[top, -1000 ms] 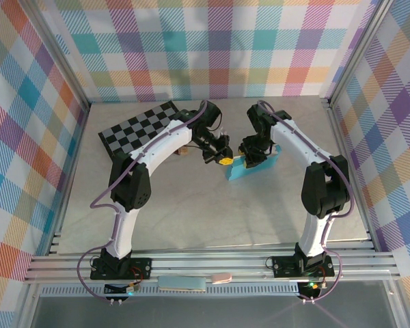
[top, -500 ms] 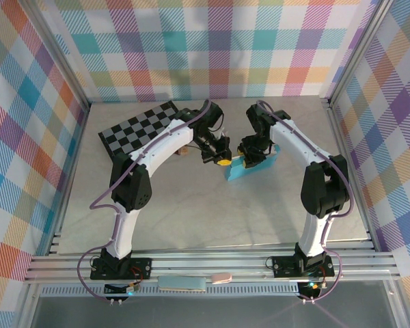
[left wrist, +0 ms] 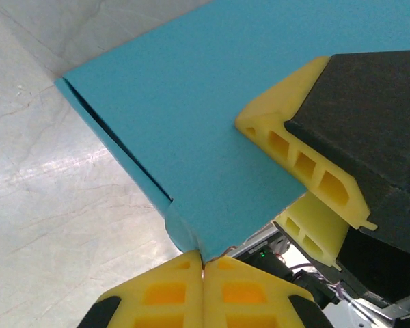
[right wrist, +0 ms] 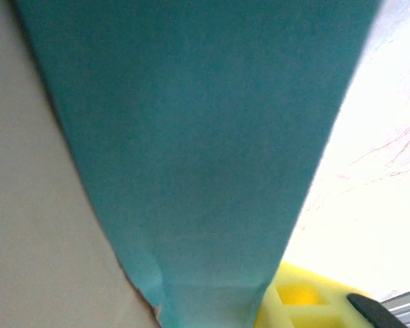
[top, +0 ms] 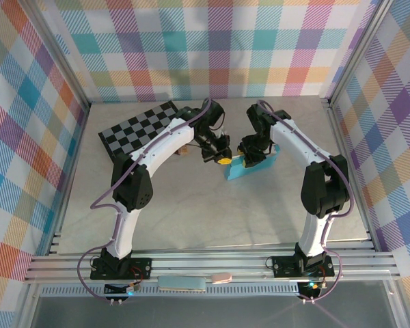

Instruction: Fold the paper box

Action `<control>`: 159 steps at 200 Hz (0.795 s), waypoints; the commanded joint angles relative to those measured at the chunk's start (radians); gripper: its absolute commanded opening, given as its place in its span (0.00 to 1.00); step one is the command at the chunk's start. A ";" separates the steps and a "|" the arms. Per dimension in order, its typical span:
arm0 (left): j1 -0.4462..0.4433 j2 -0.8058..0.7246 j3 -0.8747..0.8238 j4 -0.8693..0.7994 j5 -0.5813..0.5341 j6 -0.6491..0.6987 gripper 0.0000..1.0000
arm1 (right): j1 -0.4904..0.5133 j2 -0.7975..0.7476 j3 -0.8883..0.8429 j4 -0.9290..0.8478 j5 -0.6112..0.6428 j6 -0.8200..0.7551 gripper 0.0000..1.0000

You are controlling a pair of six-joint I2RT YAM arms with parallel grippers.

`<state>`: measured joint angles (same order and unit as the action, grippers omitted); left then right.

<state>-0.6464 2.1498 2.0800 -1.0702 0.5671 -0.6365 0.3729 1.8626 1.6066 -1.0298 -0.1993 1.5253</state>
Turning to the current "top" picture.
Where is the blue paper box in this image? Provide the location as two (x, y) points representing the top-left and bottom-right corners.
(224, 143), (280, 181)

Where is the small controller board green light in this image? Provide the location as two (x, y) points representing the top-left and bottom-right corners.
(299, 279), (329, 299)
(104, 282), (141, 297)

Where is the small pink oval pad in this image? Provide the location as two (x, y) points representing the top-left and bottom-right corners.
(210, 271), (232, 284)

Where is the perforated metal cable tray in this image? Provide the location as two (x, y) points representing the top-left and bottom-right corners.
(40, 283), (301, 299)

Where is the black grey chessboard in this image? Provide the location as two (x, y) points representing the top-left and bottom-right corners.
(98, 100), (192, 168)

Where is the grey metal panel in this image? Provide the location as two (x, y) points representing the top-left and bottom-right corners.
(30, 294), (406, 328)

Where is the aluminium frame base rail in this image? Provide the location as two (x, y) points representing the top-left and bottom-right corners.
(23, 241), (402, 284)

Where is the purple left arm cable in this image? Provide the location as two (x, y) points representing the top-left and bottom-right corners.
(77, 97), (215, 305)

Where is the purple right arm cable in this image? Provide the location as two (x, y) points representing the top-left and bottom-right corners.
(256, 99), (355, 303)

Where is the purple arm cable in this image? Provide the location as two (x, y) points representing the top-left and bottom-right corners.
(77, 97), (215, 305)
(256, 99), (355, 303)

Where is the light blue flat pad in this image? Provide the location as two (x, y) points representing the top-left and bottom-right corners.
(156, 275), (207, 293)

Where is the aluminium frame post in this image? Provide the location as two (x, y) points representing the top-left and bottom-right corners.
(326, 0), (394, 107)
(27, 0), (90, 112)

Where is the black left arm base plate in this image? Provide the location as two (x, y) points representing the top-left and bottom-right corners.
(90, 256), (153, 281)

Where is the aluminium side rail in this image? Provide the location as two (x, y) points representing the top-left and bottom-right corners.
(49, 102), (90, 247)
(323, 97), (379, 252)

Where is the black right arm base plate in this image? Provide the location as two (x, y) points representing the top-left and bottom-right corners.
(271, 254), (336, 278)

